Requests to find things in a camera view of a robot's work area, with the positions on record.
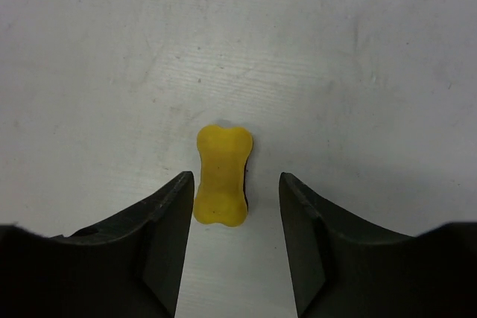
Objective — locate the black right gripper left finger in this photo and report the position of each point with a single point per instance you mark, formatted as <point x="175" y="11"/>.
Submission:
<point x="128" y="265"/>

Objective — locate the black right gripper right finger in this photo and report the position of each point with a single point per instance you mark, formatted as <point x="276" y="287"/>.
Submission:
<point x="342" y="265"/>

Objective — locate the yellow bone-shaped eraser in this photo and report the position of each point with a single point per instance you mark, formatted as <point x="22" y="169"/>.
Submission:
<point x="224" y="153"/>

